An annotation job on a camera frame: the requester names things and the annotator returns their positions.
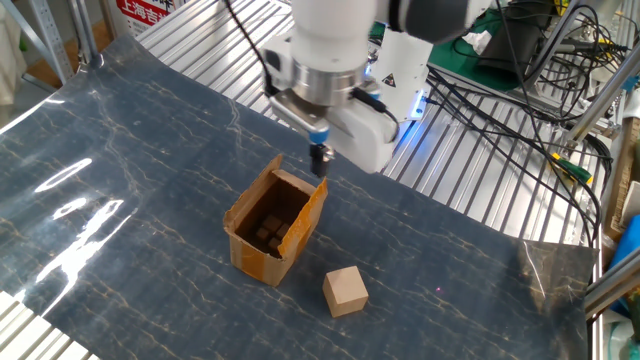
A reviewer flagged black gripper connector cable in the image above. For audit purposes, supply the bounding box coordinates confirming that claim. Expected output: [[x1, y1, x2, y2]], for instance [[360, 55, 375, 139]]
[[351, 87, 402, 141]]

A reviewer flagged aluminium frame post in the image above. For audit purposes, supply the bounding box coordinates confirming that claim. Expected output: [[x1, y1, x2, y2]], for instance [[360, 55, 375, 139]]
[[566, 54, 640, 147]]

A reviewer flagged green and yellow tool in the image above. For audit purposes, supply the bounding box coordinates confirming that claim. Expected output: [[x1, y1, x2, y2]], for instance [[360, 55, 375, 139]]
[[549, 152, 595, 186]]

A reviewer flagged black pouch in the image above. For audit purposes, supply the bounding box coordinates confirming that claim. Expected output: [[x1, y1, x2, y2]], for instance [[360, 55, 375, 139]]
[[476, 0, 552, 84]]

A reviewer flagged aluminium extrusion rail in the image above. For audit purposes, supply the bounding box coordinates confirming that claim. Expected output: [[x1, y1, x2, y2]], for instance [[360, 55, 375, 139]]
[[583, 259, 640, 321]]

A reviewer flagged perforated metal shelf upright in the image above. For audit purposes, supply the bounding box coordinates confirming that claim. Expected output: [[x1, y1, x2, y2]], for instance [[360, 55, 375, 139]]
[[27, 0, 76, 84]]

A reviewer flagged brown cardboard sheet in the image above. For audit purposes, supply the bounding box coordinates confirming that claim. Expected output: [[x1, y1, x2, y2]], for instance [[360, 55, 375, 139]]
[[602, 117, 640, 242]]

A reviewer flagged long black table cable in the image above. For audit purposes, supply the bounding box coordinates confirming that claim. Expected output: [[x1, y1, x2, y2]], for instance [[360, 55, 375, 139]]
[[427, 67, 603, 249]]

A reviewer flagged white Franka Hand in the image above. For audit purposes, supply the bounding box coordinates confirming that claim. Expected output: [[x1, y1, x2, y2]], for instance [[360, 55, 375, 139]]
[[309, 98, 402, 180]]

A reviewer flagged plain wooden cube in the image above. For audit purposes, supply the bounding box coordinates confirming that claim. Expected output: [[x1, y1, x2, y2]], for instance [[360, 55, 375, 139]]
[[321, 265, 370, 319]]

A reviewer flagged open brown cardboard box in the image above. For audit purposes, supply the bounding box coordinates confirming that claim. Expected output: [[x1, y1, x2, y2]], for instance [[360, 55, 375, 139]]
[[222, 153, 330, 288]]

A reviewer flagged silver camera box, blue end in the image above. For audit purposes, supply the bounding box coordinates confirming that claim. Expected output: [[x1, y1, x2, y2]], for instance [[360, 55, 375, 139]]
[[268, 91, 332, 147]]

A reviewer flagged dark marble pattern mat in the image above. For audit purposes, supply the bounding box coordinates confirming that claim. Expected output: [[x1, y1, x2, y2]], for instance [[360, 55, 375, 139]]
[[0, 33, 599, 360]]

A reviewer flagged red and white sign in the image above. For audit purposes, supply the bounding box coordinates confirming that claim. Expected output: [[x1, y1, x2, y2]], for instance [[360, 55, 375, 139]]
[[115, 0, 174, 36]]

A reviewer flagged black camera cable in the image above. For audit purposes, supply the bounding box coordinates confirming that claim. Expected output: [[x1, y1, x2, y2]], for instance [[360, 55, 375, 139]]
[[223, 0, 279, 97]]

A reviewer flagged grey metal pole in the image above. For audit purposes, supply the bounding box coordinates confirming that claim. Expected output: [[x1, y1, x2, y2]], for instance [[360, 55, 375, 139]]
[[67, 0, 105, 69]]

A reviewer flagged chrome pole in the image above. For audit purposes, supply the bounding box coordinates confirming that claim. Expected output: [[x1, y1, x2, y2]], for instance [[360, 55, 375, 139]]
[[522, 0, 596, 86]]

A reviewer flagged green cutting mat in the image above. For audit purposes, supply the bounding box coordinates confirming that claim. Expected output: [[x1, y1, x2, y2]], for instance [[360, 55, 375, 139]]
[[369, 8, 522, 94]]

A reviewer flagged crumpled white paper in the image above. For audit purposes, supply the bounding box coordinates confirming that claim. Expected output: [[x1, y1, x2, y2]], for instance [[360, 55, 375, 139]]
[[461, 29, 494, 56]]

